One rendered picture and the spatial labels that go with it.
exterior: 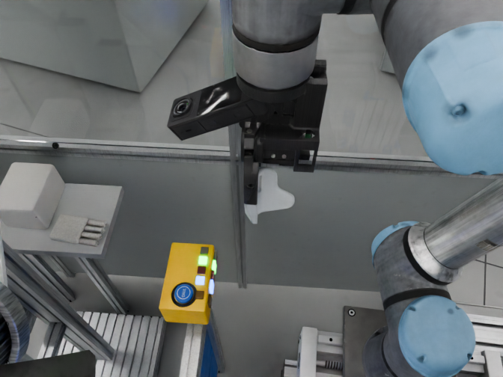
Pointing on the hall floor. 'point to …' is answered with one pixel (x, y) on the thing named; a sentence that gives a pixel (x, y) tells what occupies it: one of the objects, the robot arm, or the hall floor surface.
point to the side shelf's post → (90, 265)
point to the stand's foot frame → (126, 343)
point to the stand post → (52, 306)
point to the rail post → (215, 342)
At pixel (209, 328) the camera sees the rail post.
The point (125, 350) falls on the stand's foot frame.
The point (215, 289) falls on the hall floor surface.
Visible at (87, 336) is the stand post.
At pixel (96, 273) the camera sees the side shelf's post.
